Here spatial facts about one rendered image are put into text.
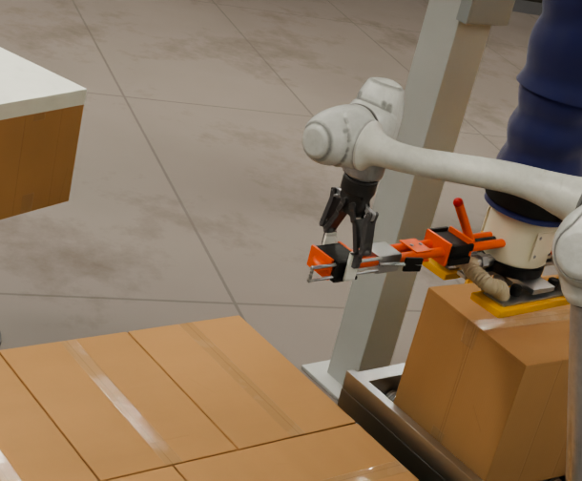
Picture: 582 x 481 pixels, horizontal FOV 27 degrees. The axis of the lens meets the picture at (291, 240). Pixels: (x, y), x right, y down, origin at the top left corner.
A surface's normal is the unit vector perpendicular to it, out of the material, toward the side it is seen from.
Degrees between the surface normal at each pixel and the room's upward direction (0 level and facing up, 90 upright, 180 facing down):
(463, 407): 90
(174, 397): 0
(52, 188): 90
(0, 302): 0
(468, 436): 90
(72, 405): 0
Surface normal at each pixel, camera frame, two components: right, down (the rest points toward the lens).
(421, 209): 0.57, 0.45
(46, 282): 0.22, -0.89
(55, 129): 0.80, 0.40
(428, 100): -0.79, 0.08
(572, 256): -0.54, 0.11
